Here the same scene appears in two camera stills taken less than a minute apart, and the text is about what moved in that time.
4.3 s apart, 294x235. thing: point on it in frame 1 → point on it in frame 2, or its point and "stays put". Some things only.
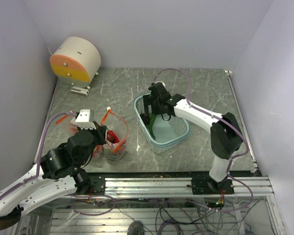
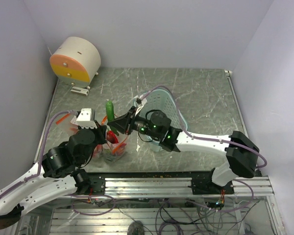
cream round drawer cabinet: (76, 61) stays put
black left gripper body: (98, 138) stays put
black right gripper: (148, 100) → (125, 124)
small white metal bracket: (80, 91) stays put
